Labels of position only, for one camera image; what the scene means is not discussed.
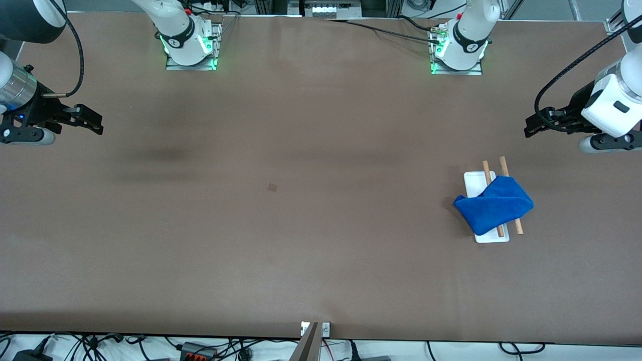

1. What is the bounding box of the blue microfibre towel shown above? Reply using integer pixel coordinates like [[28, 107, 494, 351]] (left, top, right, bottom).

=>
[[454, 175, 535, 237]]

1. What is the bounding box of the white rack with wooden bars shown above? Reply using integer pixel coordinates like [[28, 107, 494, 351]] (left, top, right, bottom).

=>
[[463, 156, 524, 244]]

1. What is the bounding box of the black power adapter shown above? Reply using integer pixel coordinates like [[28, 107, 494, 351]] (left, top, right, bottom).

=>
[[13, 349, 54, 361]]

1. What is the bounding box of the white power strip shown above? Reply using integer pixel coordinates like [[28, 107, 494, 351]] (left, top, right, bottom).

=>
[[303, 1, 363, 19]]

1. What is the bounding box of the black box with red switches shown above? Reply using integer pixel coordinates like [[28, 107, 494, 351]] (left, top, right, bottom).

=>
[[180, 342, 218, 361]]

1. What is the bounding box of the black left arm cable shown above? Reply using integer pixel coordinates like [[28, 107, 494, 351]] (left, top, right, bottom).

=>
[[534, 15, 642, 127]]

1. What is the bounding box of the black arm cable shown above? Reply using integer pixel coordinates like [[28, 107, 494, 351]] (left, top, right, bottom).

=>
[[534, 15, 642, 127], [42, 0, 85, 98]]

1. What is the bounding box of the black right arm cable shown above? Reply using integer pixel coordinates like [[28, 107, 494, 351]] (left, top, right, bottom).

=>
[[42, 0, 85, 98]]

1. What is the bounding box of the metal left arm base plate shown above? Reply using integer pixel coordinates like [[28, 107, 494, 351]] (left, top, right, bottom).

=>
[[430, 24, 484, 76]]

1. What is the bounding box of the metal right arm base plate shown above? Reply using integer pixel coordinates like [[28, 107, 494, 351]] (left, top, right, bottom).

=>
[[166, 22, 223, 71]]

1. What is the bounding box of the short black table cable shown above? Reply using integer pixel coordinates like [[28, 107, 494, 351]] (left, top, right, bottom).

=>
[[399, 15, 438, 32]]

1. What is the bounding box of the long black table cable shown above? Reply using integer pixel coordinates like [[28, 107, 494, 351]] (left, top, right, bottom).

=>
[[324, 19, 443, 45]]

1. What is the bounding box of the black looped floor cable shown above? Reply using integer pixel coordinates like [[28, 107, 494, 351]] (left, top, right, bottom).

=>
[[499, 342, 546, 355]]

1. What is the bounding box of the brown wooden post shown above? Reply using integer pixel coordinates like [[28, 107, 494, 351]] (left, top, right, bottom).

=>
[[289, 322, 322, 361]]

